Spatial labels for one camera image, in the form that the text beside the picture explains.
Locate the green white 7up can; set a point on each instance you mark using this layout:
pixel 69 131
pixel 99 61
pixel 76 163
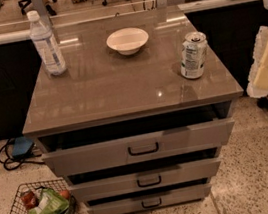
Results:
pixel 193 55

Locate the white paper bowl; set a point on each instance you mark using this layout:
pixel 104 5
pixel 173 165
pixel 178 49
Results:
pixel 127 41

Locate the red soda can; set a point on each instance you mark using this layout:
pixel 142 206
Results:
pixel 29 199

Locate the top grey drawer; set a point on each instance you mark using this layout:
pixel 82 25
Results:
pixel 136 149

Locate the grey drawer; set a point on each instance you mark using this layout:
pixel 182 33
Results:
pixel 145 180
pixel 153 201
pixel 136 149

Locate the middle grey drawer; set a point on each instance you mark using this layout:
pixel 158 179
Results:
pixel 145 180

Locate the bottom grey drawer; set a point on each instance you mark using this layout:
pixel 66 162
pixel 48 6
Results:
pixel 153 201

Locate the clear plastic water bottle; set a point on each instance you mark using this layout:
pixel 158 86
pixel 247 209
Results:
pixel 45 44

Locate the red apple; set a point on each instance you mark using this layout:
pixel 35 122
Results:
pixel 65 194

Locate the green chip bag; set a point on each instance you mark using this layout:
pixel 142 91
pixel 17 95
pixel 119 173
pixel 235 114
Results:
pixel 51 202

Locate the blue foot pedal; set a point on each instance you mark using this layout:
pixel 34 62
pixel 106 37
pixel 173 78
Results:
pixel 22 146

